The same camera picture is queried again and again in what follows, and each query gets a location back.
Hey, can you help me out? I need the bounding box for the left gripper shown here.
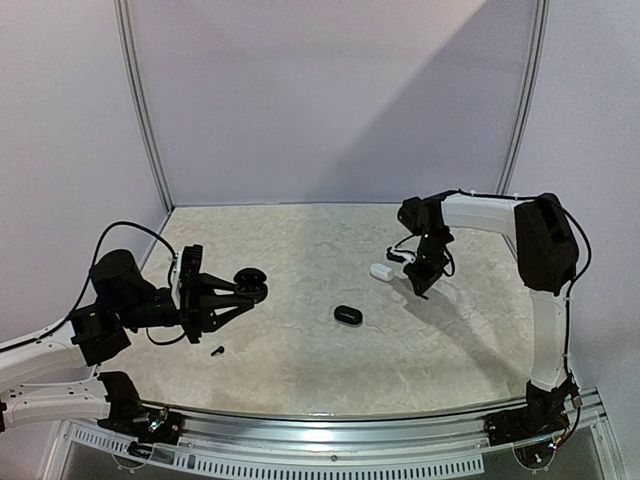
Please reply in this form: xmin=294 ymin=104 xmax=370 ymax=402
xmin=116 ymin=273 xmax=254 ymax=344

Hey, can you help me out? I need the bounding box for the round black case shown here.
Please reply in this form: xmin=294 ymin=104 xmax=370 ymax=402
xmin=233 ymin=268 xmax=268 ymax=304

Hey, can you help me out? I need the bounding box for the white earbud charging case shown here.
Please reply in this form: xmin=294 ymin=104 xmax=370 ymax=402
xmin=370 ymin=263 xmax=395 ymax=282

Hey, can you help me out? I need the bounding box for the black stem earbud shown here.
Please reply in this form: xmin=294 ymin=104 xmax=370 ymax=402
xmin=210 ymin=346 xmax=225 ymax=357

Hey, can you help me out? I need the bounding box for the black earbud charging case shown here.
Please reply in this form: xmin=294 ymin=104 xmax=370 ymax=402
xmin=333 ymin=305 xmax=363 ymax=327

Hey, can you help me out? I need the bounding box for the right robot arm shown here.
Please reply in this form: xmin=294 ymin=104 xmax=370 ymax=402
xmin=387 ymin=190 xmax=581 ymax=436

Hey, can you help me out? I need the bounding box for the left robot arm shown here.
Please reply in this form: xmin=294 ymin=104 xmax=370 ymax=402
xmin=1 ymin=245 xmax=268 ymax=445

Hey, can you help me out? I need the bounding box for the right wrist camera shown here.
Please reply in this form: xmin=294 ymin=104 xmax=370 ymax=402
xmin=386 ymin=246 xmax=416 ymax=264

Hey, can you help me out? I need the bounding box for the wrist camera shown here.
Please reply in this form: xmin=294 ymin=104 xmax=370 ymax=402
xmin=168 ymin=252 xmax=183 ymax=309
xmin=386 ymin=246 xmax=416 ymax=264

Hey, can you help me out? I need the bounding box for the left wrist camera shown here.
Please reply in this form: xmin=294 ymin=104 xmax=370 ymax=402
xmin=168 ymin=252 xmax=183 ymax=309

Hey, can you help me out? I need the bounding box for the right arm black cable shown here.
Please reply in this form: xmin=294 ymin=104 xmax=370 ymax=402
xmin=389 ymin=188 xmax=594 ymax=301

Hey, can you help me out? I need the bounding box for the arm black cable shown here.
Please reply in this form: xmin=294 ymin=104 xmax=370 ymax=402
xmin=389 ymin=188 xmax=594 ymax=301
xmin=59 ymin=221 xmax=184 ymax=346

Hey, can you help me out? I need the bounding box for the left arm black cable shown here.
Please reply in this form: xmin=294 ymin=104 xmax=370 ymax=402
xmin=59 ymin=221 xmax=184 ymax=346

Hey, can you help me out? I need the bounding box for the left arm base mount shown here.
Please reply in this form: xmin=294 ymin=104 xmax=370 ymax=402
xmin=97 ymin=401 xmax=185 ymax=445

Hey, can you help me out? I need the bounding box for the aluminium front rail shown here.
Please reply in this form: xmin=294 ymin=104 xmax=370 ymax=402
xmin=45 ymin=389 xmax=625 ymax=479

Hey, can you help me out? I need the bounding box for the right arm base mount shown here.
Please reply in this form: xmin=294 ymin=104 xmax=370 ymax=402
xmin=483 ymin=399 xmax=569 ymax=446

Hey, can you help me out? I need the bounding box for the right frame post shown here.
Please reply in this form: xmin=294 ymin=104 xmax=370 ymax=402
xmin=497 ymin=0 xmax=551 ymax=196

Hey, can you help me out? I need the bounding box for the frame post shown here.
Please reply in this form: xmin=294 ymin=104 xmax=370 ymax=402
xmin=114 ymin=0 xmax=175 ymax=215
xmin=497 ymin=0 xmax=551 ymax=196

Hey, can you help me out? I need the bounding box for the left frame post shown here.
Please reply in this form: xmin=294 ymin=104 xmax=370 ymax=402
xmin=114 ymin=0 xmax=175 ymax=215

